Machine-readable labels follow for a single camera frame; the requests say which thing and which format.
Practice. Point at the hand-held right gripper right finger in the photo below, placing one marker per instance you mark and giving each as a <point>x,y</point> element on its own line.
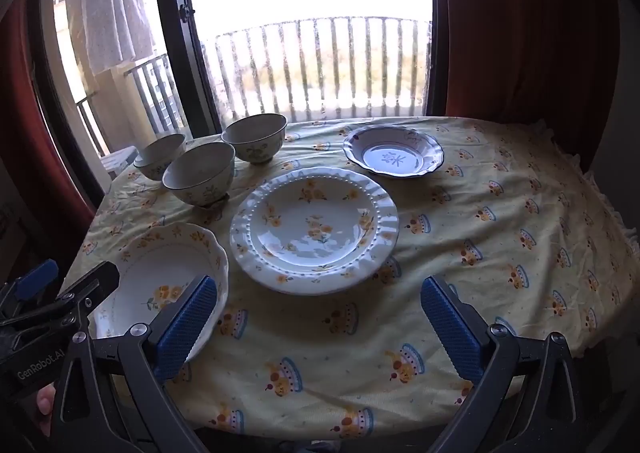
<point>450,328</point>

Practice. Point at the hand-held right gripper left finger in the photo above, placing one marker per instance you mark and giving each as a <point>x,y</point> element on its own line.
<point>185,328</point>

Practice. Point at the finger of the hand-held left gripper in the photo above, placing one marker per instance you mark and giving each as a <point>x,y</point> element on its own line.
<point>92,285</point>
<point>37,277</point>

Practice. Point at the scalloped floral plate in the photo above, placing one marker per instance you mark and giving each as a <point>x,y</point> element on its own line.
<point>145,273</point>

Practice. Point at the floral ceramic bowl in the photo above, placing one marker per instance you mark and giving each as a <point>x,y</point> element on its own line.
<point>200,183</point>
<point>160,158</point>
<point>260,148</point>

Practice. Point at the large beaded floral plate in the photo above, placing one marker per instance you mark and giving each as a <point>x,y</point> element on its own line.
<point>315,233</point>

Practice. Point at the line-rimmed plate with flower outline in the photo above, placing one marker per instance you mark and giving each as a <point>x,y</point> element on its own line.
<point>395,155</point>

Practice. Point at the person's left hand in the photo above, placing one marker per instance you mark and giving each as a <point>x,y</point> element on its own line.
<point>45,405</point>

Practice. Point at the yellow printed tablecloth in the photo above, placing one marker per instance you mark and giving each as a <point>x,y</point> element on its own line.
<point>450,233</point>

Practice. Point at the white plastic balcony furniture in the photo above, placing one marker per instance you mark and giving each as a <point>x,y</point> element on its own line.
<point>117,160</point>

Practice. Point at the red curtain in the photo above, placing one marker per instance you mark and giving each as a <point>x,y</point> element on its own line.
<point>25,108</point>
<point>525,33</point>

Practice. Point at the white hanging cloth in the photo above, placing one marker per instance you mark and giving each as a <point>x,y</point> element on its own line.
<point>110,8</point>

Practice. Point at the balcony railing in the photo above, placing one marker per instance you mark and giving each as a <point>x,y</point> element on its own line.
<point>320,21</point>

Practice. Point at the dark window frame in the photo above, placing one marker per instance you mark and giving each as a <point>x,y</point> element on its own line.
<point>172,33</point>

